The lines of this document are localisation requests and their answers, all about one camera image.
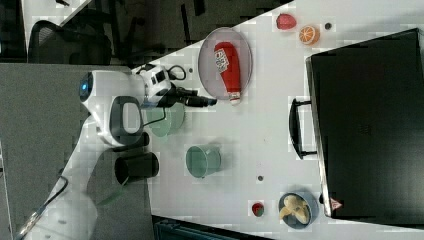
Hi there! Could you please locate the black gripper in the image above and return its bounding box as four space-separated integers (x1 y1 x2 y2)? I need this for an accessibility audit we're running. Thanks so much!
157 86 217 108

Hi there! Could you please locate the red plush ketchup bottle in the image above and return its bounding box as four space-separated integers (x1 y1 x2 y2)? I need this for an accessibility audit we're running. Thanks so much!
214 42 241 105

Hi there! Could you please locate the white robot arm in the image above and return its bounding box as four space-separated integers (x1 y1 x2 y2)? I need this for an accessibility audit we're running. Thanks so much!
13 64 217 240

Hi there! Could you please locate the grey round plate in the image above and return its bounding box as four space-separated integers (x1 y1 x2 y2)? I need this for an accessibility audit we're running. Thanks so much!
198 28 253 100

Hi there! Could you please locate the green perforated colander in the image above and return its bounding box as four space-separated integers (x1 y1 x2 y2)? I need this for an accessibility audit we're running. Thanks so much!
146 103 185 137

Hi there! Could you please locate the green plastic cup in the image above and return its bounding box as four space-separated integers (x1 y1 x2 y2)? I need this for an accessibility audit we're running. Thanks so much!
186 144 222 178

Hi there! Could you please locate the black office chair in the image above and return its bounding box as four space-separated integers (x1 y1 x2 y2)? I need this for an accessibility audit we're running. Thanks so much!
27 20 112 65

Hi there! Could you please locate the red strawberry toy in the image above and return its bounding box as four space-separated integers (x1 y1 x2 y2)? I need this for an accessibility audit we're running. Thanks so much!
276 14 297 30

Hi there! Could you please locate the small red tomato toy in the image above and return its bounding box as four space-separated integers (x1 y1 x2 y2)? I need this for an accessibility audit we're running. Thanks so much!
251 202 264 217

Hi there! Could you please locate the orange slice toy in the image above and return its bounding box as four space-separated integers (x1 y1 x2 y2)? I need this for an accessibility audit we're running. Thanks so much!
298 25 320 45

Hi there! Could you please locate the yellow plush banana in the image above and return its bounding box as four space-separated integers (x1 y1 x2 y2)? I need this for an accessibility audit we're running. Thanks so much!
279 195 310 224

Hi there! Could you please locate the blue bowl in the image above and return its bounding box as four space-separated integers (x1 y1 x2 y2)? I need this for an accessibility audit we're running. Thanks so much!
279 192 319 230

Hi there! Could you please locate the silver toaster oven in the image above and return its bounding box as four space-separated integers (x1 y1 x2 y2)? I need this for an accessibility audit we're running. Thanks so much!
305 28 424 229

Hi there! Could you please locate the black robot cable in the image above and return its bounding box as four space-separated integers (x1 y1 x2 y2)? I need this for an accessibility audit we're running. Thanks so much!
134 64 188 82

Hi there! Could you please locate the blue metal frame rail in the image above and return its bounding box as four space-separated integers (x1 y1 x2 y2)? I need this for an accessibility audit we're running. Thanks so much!
152 215 270 240

